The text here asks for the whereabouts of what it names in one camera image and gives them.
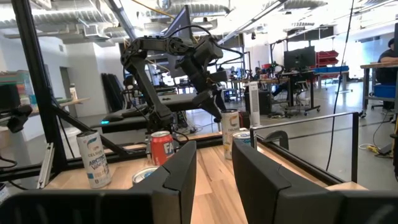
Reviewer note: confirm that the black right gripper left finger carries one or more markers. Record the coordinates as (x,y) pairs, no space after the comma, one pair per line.
(93,208)

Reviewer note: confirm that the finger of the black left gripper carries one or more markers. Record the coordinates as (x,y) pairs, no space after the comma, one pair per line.
(202,99)
(217,114)

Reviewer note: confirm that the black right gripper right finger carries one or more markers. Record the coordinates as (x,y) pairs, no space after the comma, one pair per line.
(311,208)

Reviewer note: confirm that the blue silver Red Bull can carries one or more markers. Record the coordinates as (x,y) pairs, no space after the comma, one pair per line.
(243,137)
(143,174)

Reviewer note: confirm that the white Celsius Arctic Vibe can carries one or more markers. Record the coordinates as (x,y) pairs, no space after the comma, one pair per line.
(93,161)

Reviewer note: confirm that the red Fanta soda can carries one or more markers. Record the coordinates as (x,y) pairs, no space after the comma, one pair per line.
(161,149)

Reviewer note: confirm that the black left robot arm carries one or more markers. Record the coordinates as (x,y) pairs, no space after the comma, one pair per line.
(146,84)

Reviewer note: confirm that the colourful box shelf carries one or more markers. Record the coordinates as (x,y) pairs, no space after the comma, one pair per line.
(18,87)

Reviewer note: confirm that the white tower fan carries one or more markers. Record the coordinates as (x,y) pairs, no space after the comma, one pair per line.
(254,102)

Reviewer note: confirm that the black computer tower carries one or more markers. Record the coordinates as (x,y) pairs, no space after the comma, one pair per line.
(265,102)

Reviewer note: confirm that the gray angled display panel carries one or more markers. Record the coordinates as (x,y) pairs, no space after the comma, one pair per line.
(180,21)

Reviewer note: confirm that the black bench with teal light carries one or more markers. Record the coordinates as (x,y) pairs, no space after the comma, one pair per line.
(124,119)

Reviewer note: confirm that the yellow white floor plug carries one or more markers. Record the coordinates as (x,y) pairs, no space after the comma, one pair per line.
(371,149)

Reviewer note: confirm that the black upright panels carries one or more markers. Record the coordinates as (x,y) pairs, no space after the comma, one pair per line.
(112,93)

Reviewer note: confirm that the black desk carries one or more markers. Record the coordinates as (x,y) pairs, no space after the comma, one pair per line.
(298,74)

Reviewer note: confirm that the black floor box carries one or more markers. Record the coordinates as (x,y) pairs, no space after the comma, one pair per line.
(385,151)

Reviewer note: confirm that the black computer monitor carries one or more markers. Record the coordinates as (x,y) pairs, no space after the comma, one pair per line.
(300,58)

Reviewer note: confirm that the light wooden table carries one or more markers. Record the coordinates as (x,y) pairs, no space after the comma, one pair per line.
(74,101)

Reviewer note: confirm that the blue storage bins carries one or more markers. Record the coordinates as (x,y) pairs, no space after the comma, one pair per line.
(329,69)

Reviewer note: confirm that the red storage bins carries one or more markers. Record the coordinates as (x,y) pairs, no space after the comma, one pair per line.
(326,57)

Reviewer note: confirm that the blue plastic bin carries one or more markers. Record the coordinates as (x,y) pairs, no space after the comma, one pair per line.
(384,91)

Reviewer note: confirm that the wooden workbench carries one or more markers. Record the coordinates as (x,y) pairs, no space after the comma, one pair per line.
(373,65)

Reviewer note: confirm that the person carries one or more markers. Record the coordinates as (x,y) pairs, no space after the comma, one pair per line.
(387,71)

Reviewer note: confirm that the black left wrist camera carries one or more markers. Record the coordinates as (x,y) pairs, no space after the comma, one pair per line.
(219,76)

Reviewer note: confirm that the silver aluminium bracket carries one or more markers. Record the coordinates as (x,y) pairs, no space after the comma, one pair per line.
(46,168)

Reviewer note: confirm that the gray curved bracket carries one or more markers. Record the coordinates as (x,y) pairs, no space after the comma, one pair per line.
(281,134)

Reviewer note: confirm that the wooden shelf with black frame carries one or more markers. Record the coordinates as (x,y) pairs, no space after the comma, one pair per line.
(355,146)

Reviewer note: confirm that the black clamp mount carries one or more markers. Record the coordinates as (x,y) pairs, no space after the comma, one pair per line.
(18,116)

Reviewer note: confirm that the black aluminium rig frame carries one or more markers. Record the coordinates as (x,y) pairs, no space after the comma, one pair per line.
(37,77)

